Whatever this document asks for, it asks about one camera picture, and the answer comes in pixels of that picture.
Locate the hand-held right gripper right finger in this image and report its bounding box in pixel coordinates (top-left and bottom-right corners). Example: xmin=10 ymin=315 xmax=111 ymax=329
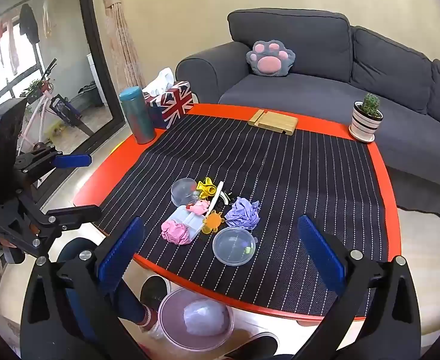
xmin=297 ymin=214 xmax=421 ymax=360

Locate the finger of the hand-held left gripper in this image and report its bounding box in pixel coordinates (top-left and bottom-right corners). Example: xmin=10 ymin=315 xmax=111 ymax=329
xmin=17 ymin=190 xmax=101 ymax=260
xmin=15 ymin=147 xmax=92 ymax=181

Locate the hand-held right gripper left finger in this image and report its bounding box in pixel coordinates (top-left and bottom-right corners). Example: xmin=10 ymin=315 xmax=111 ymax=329
xmin=20 ymin=215 xmax=147 ymax=360

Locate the pink paper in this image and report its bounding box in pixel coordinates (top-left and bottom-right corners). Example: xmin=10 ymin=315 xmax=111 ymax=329
xmin=161 ymin=221 xmax=193 ymax=246

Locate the clear plastic box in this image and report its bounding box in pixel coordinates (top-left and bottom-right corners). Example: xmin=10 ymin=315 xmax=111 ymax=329
xmin=166 ymin=205 xmax=206 ymax=241

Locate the translucent purple trash bin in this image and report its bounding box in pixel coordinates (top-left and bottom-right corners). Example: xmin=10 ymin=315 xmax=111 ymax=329
xmin=158 ymin=289 xmax=235 ymax=351

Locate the clear plastic capsule half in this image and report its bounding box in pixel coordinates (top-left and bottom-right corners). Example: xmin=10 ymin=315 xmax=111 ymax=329
xmin=212 ymin=227 xmax=257 ymax=267
xmin=171 ymin=178 xmax=199 ymax=207

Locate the purple paper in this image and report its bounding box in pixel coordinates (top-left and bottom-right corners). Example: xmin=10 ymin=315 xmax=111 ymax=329
xmin=225 ymin=198 xmax=262 ymax=231

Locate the orange plastic toy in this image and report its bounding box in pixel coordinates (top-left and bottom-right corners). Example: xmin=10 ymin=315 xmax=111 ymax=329
xmin=202 ymin=211 xmax=226 ymax=235

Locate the red table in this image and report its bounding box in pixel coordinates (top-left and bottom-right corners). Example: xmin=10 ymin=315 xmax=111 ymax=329
xmin=73 ymin=103 xmax=402 ymax=323

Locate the pink bicycle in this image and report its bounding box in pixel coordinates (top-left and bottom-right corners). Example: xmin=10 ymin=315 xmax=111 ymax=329
xmin=17 ymin=58 xmax=93 ymax=158

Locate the black shoe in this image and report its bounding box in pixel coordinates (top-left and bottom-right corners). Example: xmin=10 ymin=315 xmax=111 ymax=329
xmin=140 ymin=274 xmax=172 ymax=342
xmin=227 ymin=335 xmax=281 ymax=360

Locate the person's left leg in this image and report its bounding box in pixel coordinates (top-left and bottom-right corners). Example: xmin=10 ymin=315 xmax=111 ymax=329
xmin=56 ymin=237 xmax=147 ymax=325

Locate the black striped table mat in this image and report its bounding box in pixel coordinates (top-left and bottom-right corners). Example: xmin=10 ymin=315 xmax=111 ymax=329
xmin=98 ymin=114 xmax=389 ymax=317

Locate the teal thermos bottle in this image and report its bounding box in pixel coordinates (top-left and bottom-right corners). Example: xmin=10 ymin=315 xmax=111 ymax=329
xmin=119 ymin=86 xmax=156 ymax=145

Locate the white cabinet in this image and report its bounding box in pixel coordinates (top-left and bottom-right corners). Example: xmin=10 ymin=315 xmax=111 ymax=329
xmin=86 ymin=53 xmax=108 ymax=106

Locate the pink toy figure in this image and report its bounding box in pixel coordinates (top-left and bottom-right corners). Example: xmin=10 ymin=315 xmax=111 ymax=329
xmin=186 ymin=200 xmax=210 ymax=215

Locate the yellow plastic clip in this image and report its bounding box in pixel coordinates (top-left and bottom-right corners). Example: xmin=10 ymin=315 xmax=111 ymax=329
xmin=196 ymin=177 xmax=215 ymax=199

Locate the white plastic bag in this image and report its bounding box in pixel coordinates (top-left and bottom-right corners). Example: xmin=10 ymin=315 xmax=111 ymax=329
xmin=183 ymin=300 xmax=229 ymax=337

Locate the hanging red garment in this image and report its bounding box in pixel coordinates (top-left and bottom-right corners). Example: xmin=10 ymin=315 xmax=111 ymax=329
xmin=2 ymin=19 xmax=20 ymax=76

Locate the white plastic stick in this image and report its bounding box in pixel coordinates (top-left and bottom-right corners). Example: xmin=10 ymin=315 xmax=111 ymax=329
xmin=208 ymin=181 xmax=225 ymax=214

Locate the flag print tissue box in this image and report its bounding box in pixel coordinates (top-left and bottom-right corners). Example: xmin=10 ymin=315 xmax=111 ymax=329
xmin=143 ymin=67 xmax=195 ymax=130

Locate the dark grey rug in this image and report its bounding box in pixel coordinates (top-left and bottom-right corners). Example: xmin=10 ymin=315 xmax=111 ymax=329
xmin=390 ymin=169 xmax=440 ymax=229

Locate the hanging black garment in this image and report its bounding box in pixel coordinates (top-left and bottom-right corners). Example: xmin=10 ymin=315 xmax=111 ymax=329
xmin=19 ymin=3 xmax=40 ymax=44

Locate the wooden phone stand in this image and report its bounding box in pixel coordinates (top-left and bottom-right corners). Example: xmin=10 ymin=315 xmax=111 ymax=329
xmin=248 ymin=109 xmax=299 ymax=136

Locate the cactus in striped pot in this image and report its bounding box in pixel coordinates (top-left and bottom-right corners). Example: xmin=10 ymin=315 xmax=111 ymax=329
xmin=348 ymin=93 xmax=384 ymax=144

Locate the grey fabric sofa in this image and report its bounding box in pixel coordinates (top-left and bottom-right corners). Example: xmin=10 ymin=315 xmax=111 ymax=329
xmin=175 ymin=9 xmax=440 ymax=196

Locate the grey pink paw cushion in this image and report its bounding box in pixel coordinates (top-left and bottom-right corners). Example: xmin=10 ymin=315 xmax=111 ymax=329
xmin=246 ymin=39 xmax=296 ymax=79

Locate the dark door frame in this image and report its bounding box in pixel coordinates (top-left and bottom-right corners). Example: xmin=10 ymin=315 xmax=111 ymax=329
xmin=17 ymin=0 xmax=127 ymax=203

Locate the beige rope curtain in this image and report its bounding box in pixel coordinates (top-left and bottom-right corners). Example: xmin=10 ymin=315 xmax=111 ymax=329
xmin=96 ymin=0 xmax=146 ymax=92

